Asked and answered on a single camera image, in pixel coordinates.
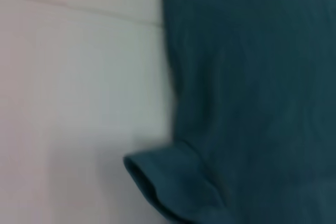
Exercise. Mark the blue-green shirt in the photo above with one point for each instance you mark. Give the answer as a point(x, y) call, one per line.
point(249, 90)

